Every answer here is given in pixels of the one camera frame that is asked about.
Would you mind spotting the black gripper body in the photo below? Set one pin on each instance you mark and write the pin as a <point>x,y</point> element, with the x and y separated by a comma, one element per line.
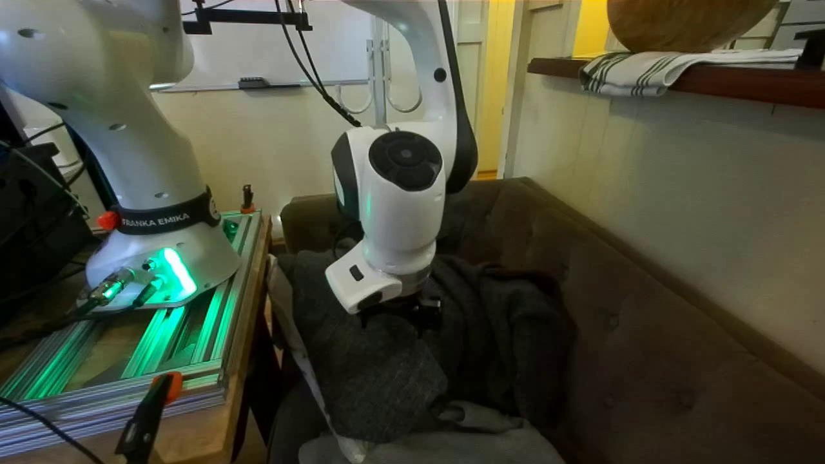
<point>420,311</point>

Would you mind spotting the dark grey blanket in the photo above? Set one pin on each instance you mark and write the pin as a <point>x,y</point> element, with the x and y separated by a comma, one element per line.
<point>503,342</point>

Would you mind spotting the white pillow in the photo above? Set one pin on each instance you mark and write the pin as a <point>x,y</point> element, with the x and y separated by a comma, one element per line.
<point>300,424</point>

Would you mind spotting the aluminium rail robot base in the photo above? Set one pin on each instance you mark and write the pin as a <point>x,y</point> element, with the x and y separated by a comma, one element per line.
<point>90,374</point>

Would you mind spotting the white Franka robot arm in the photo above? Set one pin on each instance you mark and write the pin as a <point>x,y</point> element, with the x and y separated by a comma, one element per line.
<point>95,60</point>

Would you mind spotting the light grey blanket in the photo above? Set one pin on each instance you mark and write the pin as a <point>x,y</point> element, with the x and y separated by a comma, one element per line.
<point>469,433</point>

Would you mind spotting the green striped kitchen towel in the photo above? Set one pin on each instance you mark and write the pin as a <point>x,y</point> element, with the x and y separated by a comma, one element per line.
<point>653,74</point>

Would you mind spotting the wooden bowl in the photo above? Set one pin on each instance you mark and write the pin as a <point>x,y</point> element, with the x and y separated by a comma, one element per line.
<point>684,24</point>

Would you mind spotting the wooden shelf ledge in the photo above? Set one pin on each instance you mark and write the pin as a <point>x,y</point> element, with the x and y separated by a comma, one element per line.
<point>803,88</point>

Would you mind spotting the orange handled clamp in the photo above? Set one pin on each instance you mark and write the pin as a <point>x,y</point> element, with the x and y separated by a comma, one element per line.
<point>143,426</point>

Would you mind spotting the whiteboard on wall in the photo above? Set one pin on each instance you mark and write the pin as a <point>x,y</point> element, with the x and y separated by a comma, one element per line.
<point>343,47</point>

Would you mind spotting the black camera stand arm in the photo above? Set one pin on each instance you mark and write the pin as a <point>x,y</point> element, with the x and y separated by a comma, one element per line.
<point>202,17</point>

